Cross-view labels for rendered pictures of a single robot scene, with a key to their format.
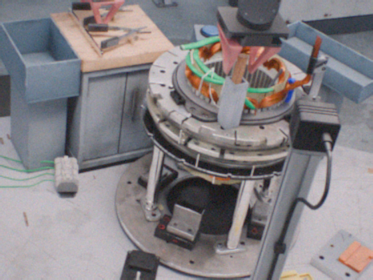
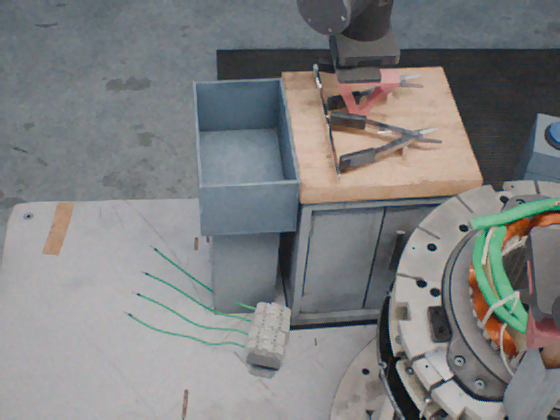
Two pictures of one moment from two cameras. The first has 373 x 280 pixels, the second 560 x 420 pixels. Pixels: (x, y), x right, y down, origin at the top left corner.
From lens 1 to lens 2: 62 cm
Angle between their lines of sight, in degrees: 21
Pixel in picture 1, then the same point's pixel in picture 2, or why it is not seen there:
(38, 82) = (221, 209)
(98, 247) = not seen: outside the picture
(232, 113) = (532, 407)
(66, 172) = (265, 336)
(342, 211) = not seen: outside the picture
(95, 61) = (324, 190)
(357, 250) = not seen: outside the picture
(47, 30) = (274, 98)
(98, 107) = (330, 249)
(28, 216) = (190, 399)
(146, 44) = (430, 161)
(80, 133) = (297, 282)
